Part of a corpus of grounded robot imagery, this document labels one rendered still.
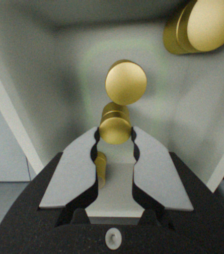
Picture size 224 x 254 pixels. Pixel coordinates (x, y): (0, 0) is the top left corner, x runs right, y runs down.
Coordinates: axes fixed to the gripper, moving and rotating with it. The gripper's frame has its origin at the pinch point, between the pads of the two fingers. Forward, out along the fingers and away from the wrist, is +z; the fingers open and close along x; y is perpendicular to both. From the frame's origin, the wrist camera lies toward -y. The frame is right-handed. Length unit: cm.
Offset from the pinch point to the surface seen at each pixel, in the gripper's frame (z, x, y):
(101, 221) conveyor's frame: -2.0, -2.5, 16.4
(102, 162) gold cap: 1.7, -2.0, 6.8
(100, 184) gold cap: -0.2, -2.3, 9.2
